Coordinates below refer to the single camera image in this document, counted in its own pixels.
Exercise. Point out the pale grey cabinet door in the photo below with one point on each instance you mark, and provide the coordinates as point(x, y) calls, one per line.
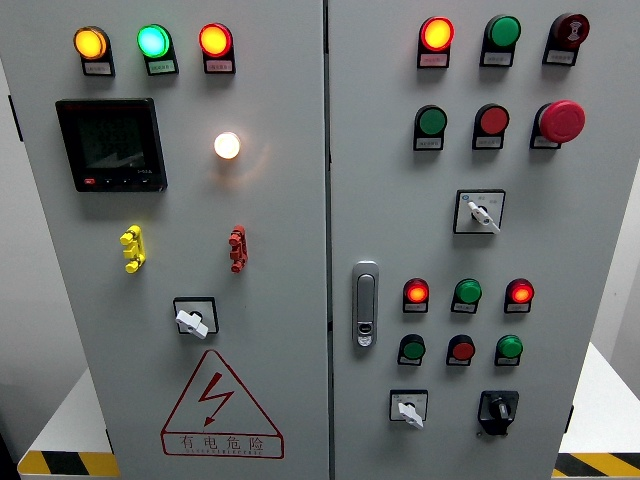
point(280, 225)
point(550, 240)

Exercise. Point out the silver door lock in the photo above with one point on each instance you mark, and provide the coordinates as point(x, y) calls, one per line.
point(365, 305)

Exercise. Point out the small red indicator lamp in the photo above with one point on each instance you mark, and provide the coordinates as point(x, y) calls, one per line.
point(520, 292)
point(416, 292)

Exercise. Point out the small black label plate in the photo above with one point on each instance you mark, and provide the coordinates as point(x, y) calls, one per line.
point(428, 143)
point(542, 142)
point(415, 307)
point(433, 60)
point(506, 362)
point(457, 362)
point(487, 143)
point(220, 65)
point(516, 308)
point(161, 66)
point(462, 308)
point(496, 59)
point(560, 57)
point(98, 68)
point(409, 361)

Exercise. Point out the white round lamp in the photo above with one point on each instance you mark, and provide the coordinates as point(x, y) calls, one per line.
point(227, 145)

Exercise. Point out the small green push button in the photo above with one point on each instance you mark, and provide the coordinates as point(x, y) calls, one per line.
point(413, 349)

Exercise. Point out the small green indicator lamp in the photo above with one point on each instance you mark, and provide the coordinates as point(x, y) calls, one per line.
point(510, 346)
point(468, 291)

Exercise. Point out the large green push button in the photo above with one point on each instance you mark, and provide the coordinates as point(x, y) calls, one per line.
point(432, 120)

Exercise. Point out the small red push button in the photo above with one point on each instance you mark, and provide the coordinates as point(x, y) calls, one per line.
point(462, 349)

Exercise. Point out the red warning triangle sign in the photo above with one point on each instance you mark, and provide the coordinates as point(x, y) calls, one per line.
point(215, 395)

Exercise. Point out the large red push button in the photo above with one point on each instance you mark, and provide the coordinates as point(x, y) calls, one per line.
point(493, 120)

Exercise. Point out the large red indicator lamp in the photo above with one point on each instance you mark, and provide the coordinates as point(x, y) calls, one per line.
point(215, 40)
point(436, 34)

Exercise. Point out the black digital display meter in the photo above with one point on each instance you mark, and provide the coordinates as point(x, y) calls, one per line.
point(110, 145)

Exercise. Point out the large green indicator lamp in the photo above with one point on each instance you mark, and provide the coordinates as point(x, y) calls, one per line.
point(504, 31)
point(153, 41)

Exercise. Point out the large red stop button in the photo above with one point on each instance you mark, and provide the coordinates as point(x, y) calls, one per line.
point(562, 121)

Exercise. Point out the black door hinge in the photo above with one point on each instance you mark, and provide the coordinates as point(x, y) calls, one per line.
point(109, 441)
point(15, 117)
point(569, 420)

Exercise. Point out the large yellow indicator lamp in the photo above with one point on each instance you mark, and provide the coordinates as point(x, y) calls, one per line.
point(90, 43)

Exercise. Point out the dark red buzzer lamp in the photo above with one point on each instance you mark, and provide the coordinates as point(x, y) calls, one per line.
point(571, 30)

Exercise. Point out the black yellow striped tape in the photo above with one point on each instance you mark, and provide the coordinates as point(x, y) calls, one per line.
point(65, 464)
point(600, 465)

